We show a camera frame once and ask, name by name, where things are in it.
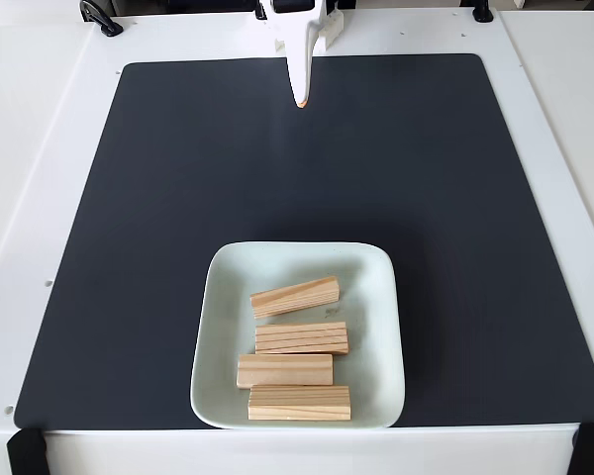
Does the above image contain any wooden block with dark knot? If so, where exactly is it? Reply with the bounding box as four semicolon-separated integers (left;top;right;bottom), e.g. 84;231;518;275
249;275;342;321

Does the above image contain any wooden block with dark grooves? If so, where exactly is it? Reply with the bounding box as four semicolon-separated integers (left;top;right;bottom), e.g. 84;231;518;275
254;321;350;356

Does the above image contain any pale green square plate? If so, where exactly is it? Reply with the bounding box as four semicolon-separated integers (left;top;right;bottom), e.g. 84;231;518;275
189;240;407;430

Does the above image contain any black rubber mat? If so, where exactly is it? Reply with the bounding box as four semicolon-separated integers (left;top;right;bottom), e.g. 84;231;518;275
13;52;594;430

